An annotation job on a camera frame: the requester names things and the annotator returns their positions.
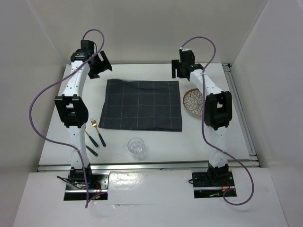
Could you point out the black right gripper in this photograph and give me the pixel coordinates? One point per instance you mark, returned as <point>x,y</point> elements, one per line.
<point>175,65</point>

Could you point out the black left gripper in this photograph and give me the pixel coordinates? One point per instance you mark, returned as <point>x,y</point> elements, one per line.
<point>103,65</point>

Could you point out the floral patterned plate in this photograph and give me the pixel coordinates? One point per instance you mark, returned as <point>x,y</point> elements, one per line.
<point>193,102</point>

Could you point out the dark grey checked cloth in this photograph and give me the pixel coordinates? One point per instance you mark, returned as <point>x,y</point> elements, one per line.
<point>142,106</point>

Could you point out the gold fork green handle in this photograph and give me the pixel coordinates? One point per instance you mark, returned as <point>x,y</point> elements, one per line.
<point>95,125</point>

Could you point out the gold spoon green handle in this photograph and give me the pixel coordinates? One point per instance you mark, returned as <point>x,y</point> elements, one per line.
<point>91,139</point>

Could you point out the clear drinking glass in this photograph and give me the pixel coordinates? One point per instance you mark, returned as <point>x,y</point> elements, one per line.
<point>137,147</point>

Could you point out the gold knife green handle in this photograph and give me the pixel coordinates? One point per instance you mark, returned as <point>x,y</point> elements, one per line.
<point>91,151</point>

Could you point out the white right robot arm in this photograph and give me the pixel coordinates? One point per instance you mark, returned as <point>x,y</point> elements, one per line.
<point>217,114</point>

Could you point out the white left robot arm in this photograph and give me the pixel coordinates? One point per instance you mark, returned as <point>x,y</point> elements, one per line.
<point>74,114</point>

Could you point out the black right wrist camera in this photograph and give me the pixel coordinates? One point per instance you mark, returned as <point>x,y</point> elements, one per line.
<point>186,56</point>

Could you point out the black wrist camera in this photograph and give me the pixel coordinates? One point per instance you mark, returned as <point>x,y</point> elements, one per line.
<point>186,56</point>
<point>88,46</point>

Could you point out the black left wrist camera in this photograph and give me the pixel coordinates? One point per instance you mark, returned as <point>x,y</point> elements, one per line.
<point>88,46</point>

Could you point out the aluminium front table rail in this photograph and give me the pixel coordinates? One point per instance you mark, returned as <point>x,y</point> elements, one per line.
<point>253,162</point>

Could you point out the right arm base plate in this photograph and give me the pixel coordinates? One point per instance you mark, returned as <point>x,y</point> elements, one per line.
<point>204,187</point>

